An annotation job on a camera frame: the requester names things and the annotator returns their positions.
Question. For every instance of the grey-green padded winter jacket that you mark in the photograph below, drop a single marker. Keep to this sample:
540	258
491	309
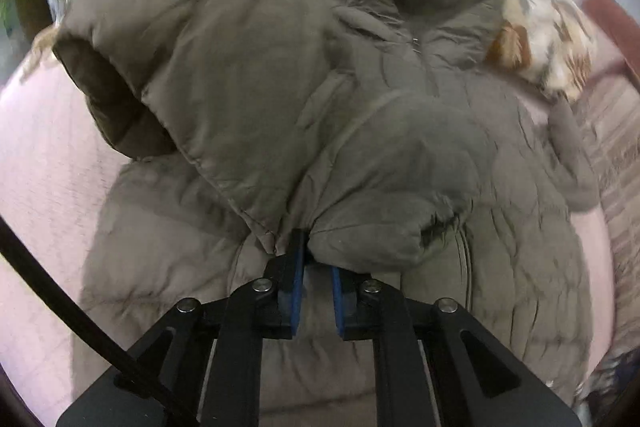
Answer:
374	125

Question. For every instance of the striped beige woven blanket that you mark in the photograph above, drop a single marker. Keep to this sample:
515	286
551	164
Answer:
608	117

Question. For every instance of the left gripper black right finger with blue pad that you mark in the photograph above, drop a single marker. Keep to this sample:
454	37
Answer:
436	365

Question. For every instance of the pink quilted bed sheet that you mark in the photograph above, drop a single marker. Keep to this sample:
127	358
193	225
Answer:
55	172

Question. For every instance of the beige brown leaf-pattern blanket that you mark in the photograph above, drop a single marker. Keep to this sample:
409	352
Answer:
551	44

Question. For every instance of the pink brown headboard cushion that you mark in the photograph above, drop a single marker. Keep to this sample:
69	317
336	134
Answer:
620	28

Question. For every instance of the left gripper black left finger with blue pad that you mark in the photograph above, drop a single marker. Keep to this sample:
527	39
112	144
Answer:
209	355

